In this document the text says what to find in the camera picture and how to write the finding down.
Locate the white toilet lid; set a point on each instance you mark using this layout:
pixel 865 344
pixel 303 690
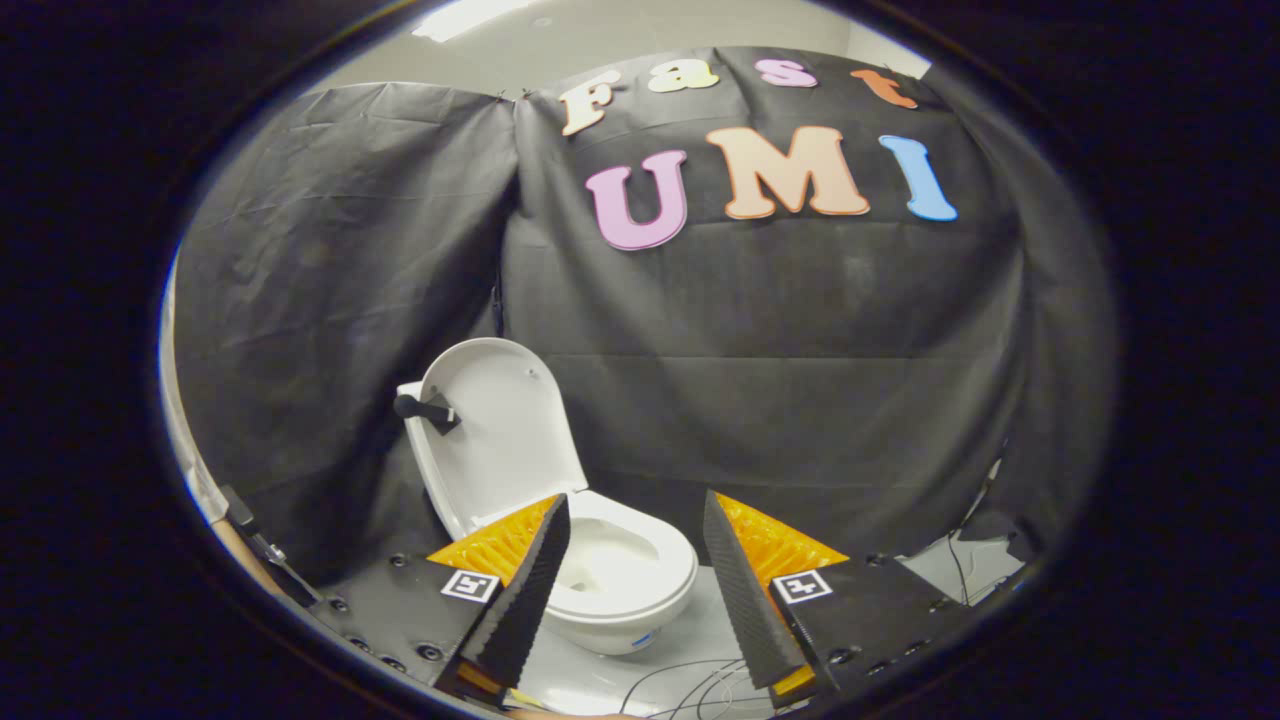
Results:
pixel 500 430

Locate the white toilet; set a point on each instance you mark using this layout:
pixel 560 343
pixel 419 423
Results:
pixel 610 634

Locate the white toilet seat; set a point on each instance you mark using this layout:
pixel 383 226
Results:
pixel 675 582

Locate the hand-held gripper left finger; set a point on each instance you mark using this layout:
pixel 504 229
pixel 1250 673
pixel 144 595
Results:
pixel 525 600

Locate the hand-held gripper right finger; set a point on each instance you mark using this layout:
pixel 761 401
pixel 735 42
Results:
pixel 745 600

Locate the black metal rod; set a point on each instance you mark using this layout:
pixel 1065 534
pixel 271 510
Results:
pixel 240 512

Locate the black backdrop cloth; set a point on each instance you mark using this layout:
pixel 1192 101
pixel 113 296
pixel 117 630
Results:
pixel 750 330

